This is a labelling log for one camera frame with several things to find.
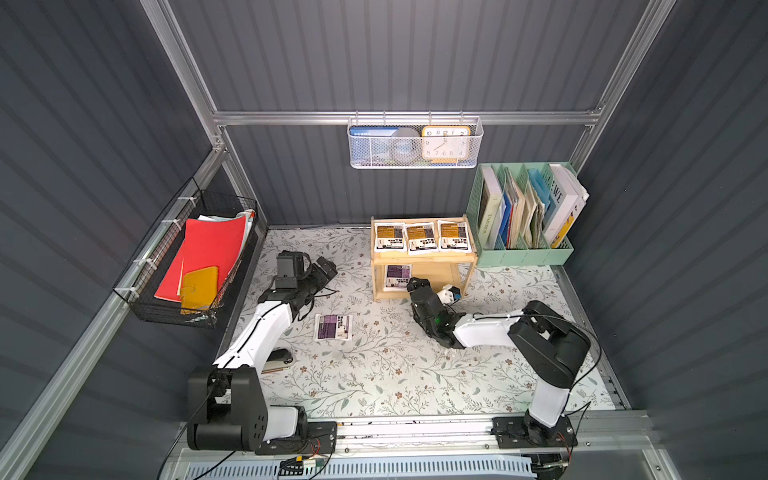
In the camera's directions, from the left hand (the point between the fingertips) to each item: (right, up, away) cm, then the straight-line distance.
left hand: (322, 272), depth 87 cm
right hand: (+27, -4, +5) cm, 28 cm away
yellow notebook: (-24, -3, -19) cm, 31 cm away
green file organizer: (+63, +19, +12) cm, 67 cm away
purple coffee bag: (+2, -17, +5) cm, 18 cm away
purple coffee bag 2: (+22, -3, +15) cm, 27 cm away
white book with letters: (+76, +23, +7) cm, 80 cm away
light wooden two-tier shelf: (+38, 0, +18) cm, 42 cm away
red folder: (-26, +8, -13) cm, 30 cm away
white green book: (+53, +21, +10) cm, 58 cm away
